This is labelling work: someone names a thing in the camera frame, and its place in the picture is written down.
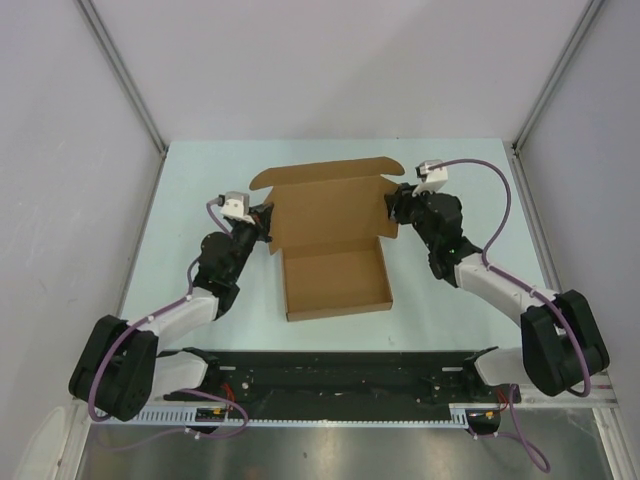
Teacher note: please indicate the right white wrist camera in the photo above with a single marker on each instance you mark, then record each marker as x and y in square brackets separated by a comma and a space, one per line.
[432, 175]

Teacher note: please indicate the brown cardboard box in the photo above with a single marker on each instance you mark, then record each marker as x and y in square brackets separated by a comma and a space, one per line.
[328, 221]

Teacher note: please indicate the right aluminium side rail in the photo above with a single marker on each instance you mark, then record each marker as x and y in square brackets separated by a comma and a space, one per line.
[533, 219]

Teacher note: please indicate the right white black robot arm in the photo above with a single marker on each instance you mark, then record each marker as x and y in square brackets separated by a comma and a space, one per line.
[561, 346]

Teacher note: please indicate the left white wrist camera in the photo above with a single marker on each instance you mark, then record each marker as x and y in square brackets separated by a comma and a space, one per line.
[234, 205]

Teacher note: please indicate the aluminium corner post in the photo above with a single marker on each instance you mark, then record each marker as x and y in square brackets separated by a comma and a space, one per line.
[114, 59]
[586, 21]

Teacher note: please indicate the right aluminium corner post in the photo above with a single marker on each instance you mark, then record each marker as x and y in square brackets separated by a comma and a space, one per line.
[586, 21]

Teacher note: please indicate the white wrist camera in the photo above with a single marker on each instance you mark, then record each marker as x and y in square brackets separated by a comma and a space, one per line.
[234, 205]
[432, 175]

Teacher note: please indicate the grey slotted cable duct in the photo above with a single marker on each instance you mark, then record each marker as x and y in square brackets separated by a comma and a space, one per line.
[192, 416]

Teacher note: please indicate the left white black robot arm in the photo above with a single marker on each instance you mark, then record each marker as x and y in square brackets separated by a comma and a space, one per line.
[150, 340]

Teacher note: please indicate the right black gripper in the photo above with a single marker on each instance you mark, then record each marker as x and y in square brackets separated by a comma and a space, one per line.
[401, 200]

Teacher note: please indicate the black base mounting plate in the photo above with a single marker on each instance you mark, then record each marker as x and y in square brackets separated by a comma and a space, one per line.
[434, 377]

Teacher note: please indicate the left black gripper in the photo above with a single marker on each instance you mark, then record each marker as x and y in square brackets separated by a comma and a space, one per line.
[261, 214]

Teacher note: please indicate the left aluminium corner post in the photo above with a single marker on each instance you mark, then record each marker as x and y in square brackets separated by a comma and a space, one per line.
[114, 59]

